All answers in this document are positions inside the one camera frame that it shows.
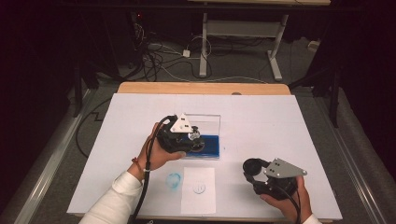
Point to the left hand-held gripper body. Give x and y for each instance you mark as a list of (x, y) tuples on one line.
[(172, 140)]

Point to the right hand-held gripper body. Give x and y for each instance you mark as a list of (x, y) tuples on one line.
[(281, 169)]

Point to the clear round stamp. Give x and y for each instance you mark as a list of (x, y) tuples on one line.
[(194, 136)]

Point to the blue ink pad clear lid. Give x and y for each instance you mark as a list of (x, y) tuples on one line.
[(211, 146)]

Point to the white paper sheet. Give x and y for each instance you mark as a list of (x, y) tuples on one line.
[(199, 202)]

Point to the person's left hand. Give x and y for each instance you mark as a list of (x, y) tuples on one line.
[(152, 155)]

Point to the person's right hand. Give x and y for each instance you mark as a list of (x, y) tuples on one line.
[(295, 208)]

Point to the white table cover sheet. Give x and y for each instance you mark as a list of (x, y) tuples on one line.
[(249, 124)]

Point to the clear blue-tinted stamp cap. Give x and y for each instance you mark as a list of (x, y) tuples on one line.
[(173, 181)]

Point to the white power adapter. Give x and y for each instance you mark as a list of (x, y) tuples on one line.
[(186, 53)]

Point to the black metal stand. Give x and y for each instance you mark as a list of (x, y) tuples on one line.
[(334, 93), (77, 90)]

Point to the dark device red light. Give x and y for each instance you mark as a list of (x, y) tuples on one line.
[(137, 18)]

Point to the white power strip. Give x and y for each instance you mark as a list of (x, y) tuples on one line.
[(313, 46)]

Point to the metal floor rail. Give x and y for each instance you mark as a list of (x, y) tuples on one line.
[(46, 174), (351, 174)]

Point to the white metal desk frame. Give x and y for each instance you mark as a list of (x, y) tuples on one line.
[(243, 28)]

